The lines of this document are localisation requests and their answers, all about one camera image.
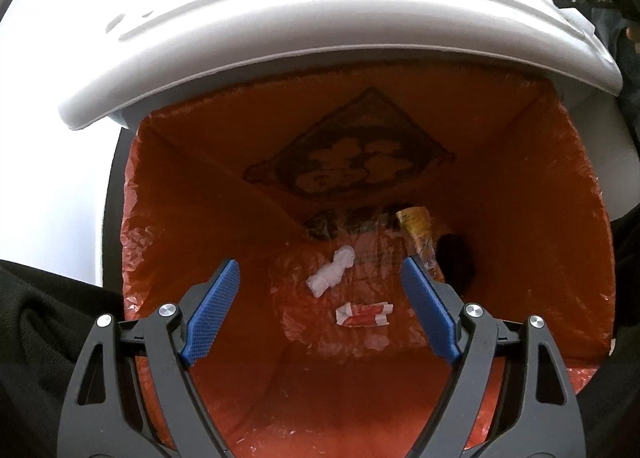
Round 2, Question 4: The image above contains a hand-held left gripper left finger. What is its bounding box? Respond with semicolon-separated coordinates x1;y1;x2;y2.
59;258;241;458

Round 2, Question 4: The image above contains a yellow snack packet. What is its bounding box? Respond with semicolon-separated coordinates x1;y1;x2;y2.
396;207;441;279

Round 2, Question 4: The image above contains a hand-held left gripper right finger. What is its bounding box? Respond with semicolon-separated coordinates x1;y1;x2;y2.
401;256;583;458

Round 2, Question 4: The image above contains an orange bin bag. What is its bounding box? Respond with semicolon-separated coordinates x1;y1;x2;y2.
120;66;616;458

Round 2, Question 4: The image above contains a crumpled white tissue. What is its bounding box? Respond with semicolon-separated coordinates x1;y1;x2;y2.
306;245;357;297

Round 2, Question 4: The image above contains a white plastic storage bin lid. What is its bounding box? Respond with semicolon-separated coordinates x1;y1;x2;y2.
57;0;623;131

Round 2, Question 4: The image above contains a red and white wrapper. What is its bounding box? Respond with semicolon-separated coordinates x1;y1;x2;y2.
335;302;394;328

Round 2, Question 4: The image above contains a white waste bin with lid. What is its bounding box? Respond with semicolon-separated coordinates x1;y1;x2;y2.
0;0;640;458

